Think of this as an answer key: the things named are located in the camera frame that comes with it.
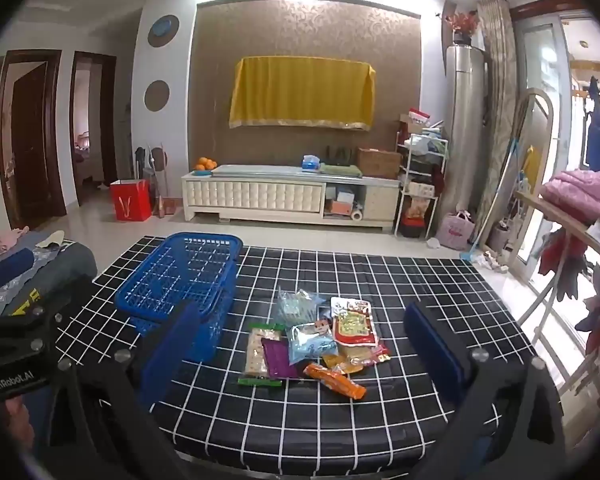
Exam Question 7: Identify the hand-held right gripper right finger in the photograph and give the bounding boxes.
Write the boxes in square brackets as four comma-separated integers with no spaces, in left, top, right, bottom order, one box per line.
[404,301,566,480]

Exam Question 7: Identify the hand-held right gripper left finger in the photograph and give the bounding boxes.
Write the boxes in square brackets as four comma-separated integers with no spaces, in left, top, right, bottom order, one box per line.
[50,300,203,480]

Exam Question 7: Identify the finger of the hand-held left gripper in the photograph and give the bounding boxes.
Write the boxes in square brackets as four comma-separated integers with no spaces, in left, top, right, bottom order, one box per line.
[35,274,101,341]

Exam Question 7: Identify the red snack pouch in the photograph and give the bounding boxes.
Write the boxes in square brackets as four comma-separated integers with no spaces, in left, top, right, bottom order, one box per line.
[330,296,383,347]

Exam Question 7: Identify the clear cracker packet green ends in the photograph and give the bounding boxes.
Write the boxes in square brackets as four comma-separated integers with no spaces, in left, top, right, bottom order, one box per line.
[238,322,284,387]

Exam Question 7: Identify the blue plastic basket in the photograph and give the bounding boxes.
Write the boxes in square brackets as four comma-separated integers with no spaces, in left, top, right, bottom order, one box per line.
[115,232,244,363]

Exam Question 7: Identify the orange snack packet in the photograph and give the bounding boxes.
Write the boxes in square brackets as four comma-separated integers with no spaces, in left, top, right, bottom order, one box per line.
[302,362,367,401]

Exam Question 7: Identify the purple snack packet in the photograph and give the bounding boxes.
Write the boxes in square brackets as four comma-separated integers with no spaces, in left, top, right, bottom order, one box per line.
[261,337,301,380]

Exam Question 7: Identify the clear blue bread packet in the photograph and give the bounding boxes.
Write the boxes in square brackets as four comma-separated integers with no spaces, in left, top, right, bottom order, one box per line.
[276,288,331,331]
[287,321,338,365]

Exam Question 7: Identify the grey cloth pile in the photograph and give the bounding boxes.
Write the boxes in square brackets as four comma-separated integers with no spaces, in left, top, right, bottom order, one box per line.
[0,230,98,317]

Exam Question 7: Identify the black checked tablecloth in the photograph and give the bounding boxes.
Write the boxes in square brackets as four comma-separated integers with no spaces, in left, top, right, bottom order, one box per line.
[65,235,563,480]

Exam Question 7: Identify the pink cloth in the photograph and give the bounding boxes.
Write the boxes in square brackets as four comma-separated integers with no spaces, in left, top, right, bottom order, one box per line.
[0,227,31,257]

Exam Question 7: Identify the yellow snack packet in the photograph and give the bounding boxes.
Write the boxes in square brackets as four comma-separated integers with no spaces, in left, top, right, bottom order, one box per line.
[322,345,367,375]

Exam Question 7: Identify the red paper bag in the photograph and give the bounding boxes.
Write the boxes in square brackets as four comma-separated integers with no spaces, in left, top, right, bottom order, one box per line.
[110,178,152,222]

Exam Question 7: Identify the pink bag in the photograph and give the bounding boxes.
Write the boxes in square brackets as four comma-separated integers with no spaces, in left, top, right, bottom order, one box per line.
[435,210,476,251]

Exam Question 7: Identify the broom and dustpan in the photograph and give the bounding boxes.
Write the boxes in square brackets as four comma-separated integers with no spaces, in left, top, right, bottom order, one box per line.
[147,145,178,218]

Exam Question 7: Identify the brown wooden door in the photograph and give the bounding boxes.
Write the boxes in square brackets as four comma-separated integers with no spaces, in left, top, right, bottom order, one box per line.
[0,50,66,231]

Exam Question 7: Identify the white shelf rack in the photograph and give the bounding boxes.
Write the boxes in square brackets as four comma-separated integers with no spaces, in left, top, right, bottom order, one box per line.
[394,120,451,238]

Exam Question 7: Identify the white tv cabinet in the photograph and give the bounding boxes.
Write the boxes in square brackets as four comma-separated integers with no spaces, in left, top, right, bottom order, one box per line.
[181,164,401,233]

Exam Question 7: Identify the wooden drying rack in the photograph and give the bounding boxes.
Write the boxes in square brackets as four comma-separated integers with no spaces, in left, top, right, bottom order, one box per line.
[512,190,600,411]

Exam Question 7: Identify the brown cardboard box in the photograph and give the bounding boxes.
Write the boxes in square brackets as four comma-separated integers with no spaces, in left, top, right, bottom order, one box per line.
[357,148,402,180]

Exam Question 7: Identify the green folded cloth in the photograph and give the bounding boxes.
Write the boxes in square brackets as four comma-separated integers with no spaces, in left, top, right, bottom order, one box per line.
[320,162,363,179]

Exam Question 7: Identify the pink quilt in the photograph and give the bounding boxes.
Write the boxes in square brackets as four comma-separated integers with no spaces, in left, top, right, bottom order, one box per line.
[539,167,600,221]

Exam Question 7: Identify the silver standing air conditioner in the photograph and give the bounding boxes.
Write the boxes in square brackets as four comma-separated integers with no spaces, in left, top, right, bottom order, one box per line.
[445,42,488,221]

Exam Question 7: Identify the beige patterned curtain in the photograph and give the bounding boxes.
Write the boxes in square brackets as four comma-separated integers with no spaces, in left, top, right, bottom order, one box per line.
[477,0,518,251]

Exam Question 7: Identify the blue hanging garment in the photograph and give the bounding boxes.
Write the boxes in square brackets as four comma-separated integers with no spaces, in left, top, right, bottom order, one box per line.
[585,77,600,171]

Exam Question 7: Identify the yellow cloth cover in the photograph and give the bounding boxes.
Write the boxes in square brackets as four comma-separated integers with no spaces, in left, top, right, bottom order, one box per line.
[228,56,376,133]

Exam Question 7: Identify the vase with red flowers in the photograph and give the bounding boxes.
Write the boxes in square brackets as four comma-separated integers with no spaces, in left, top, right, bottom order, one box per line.
[445,10,481,46]

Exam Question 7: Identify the round wall decoration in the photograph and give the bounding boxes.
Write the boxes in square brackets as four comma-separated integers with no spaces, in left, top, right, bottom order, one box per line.
[144,80,171,112]
[147,14,180,48]

